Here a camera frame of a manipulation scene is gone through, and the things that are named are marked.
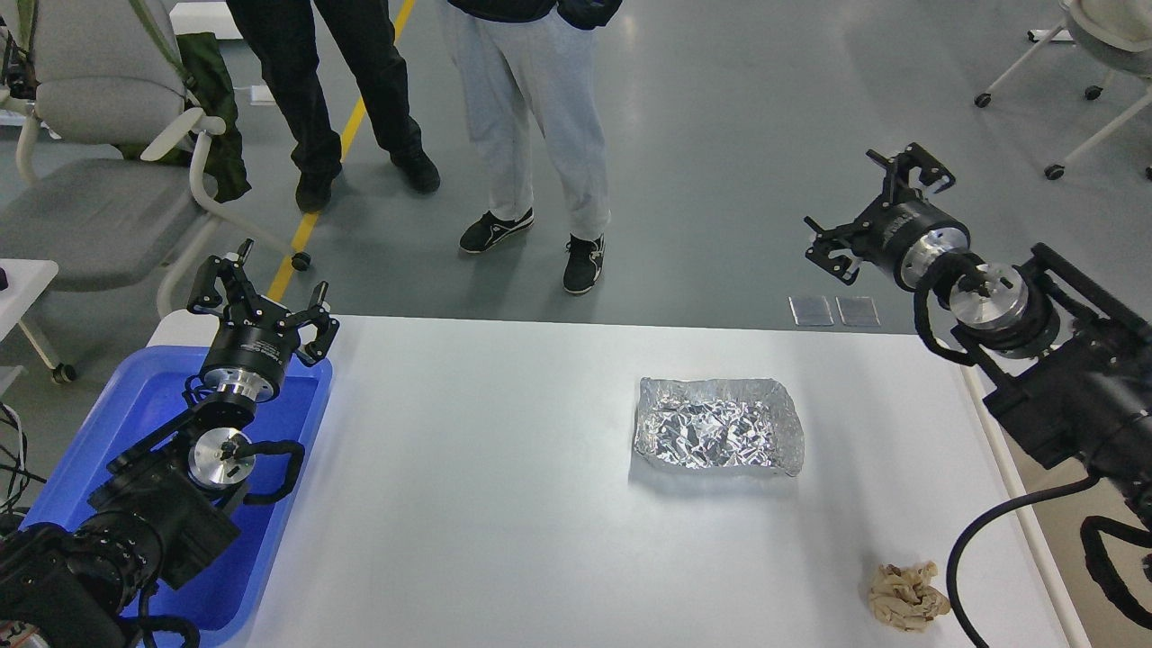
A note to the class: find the metal floor plate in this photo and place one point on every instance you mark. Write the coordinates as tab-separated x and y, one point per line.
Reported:
811	311
858	312

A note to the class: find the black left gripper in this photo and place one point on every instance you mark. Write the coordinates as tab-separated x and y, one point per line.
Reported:
244	358

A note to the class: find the crumpled aluminium foil tray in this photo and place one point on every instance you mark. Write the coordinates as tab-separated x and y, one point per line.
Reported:
714	425

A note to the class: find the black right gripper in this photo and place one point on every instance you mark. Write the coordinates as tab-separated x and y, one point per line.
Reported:
900	231

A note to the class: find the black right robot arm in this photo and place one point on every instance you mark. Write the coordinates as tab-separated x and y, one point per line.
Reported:
1068	361

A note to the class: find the person in grey trousers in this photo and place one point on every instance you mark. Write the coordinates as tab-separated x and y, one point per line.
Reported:
533	61

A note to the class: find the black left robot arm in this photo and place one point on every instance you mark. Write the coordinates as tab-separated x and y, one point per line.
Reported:
166	513

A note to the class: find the small white side table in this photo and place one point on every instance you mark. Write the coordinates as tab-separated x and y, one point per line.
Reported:
26	281

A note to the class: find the grey office chair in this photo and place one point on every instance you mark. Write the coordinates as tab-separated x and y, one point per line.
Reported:
116	150

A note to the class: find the beige plastic bin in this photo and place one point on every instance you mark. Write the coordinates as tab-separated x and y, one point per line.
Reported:
1051	532

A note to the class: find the left metal floor plate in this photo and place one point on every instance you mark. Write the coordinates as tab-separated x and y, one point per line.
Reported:
811	311

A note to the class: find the blue plastic tray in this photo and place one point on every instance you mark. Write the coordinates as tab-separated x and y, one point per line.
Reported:
147	390

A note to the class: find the green bag on chair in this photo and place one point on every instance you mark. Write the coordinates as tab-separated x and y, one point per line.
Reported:
197	59

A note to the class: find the white chair right background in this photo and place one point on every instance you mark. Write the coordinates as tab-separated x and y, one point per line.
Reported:
1114	33

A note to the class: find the right metal floor plate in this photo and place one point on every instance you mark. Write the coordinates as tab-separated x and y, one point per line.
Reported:
858	312

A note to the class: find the crumpled brown paper ball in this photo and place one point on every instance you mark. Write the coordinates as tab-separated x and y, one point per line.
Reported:
905	599

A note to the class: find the person in black trousers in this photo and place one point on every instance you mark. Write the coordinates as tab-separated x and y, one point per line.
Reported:
282	35

